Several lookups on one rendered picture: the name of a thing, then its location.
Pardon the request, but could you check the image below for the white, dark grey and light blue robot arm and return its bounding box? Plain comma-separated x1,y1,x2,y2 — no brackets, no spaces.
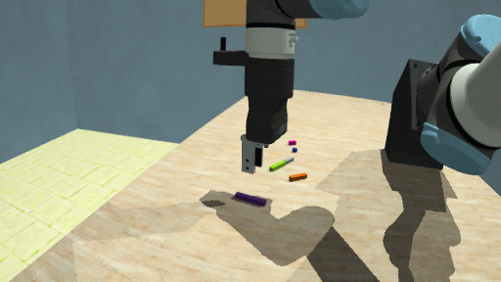
246,0,501,175

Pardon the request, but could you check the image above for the lime green rod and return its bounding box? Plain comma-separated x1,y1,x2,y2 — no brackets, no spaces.
269,161,286,172

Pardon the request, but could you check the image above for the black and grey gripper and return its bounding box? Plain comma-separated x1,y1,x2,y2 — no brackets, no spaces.
213,27,298,174

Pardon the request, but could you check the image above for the orange rod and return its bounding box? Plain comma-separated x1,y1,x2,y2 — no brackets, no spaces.
289,173,307,182

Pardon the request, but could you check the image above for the purple rod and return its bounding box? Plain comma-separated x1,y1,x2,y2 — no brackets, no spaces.
235,192,266,207

